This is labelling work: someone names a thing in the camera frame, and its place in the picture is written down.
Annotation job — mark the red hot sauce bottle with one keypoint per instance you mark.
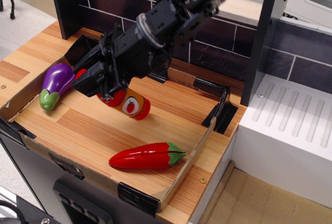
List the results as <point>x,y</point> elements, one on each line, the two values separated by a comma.
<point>129,103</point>

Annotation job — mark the dark vertical post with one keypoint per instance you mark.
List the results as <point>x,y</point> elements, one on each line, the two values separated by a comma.
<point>270,16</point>

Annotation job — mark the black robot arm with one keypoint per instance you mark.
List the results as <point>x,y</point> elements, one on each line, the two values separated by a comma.
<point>189,17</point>

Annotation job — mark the black oven control panel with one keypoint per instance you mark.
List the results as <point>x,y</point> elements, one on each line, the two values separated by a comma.
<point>78,208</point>

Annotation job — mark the cardboard fence with black tape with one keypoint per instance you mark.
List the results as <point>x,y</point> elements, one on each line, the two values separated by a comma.
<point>81,134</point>

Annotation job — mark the purple toy eggplant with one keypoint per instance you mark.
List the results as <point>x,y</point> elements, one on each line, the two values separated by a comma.
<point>58,79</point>

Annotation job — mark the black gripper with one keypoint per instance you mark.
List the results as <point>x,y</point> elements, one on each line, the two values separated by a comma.
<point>137,52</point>

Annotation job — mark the white toy sink drainboard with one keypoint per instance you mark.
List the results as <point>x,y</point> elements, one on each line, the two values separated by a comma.
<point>284,139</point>

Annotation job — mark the red toy chili pepper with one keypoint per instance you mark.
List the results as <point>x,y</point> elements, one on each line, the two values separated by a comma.
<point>150,156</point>

